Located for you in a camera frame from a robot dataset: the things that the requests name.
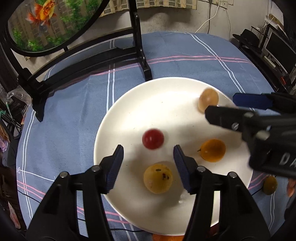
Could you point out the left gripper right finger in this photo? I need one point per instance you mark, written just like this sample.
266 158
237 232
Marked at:
239 216

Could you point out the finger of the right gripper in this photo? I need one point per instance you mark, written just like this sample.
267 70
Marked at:
231 119
278 102

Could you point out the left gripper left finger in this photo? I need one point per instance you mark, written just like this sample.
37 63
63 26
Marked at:
56 216

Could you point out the olive green round fruit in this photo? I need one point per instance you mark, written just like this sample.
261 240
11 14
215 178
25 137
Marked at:
270 185

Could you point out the smooth orange fruit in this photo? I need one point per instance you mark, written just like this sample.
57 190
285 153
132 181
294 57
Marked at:
212 150

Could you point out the tan spotted fruit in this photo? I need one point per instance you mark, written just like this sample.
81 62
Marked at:
208 97

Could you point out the orange tangerine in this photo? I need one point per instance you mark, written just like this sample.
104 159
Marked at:
156 237

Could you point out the yellow spotted loquat fruit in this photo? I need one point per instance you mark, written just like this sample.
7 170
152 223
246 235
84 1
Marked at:
158 178

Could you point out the small red cherry tomato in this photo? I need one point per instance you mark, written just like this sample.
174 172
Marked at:
153 139

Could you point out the computer monitor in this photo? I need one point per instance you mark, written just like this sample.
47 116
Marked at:
281 52

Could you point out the black hat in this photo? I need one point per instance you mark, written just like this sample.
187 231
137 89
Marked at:
247 38

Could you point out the blue striped tablecloth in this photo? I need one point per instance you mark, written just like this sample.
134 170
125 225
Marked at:
62 137

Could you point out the white round plate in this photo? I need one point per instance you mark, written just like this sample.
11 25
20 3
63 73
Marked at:
170 105

